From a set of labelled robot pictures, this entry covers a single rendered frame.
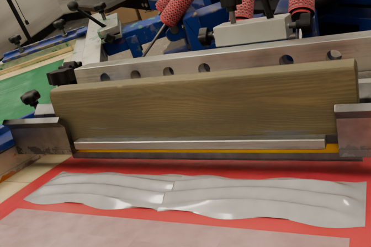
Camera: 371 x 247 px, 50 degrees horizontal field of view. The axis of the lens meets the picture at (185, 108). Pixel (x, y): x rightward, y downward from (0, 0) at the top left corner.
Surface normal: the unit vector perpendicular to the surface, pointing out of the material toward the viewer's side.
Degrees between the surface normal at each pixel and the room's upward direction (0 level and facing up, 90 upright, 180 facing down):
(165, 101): 74
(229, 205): 30
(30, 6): 90
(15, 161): 90
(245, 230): 16
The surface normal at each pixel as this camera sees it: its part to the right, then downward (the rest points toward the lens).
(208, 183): -0.26, -0.61
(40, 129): -0.40, 0.33
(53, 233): -0.18, -0.94
